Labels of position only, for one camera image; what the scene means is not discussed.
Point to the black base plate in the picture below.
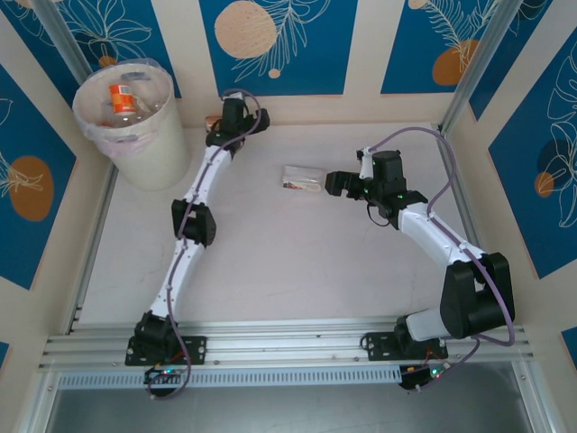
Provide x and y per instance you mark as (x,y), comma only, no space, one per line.
(194,349)
(378,345)

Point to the orange label plastic bottle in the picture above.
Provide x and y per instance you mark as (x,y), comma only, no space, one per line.
(121,101)

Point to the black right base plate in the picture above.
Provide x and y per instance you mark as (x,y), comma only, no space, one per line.
(378,345)

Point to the brown patterned plastic bottle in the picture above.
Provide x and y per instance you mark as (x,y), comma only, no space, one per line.
(212,122)

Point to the clear plastic bin liner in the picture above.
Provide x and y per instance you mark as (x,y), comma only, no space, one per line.
(108,142)

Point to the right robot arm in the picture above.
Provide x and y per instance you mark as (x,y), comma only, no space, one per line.
(428,227)

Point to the aluminium frame post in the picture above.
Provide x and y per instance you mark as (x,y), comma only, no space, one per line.
(67,45)
(478,63)

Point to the grey metal sheet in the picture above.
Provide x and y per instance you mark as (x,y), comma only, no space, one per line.
(293,410)

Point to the white plastic waste bin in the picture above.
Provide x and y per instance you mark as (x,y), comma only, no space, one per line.
(153,153)

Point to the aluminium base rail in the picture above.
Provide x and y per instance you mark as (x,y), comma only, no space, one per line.
(288,343)

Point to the small controller board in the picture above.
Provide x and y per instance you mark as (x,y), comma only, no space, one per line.
(424,374)
(164,373)

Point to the aluminium side rail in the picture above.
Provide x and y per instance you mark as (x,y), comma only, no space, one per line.
(456,180)
(97,225)

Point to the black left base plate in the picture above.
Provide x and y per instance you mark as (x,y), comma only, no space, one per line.
(194,349)

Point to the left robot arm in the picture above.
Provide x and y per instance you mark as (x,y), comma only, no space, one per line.
(180,261)

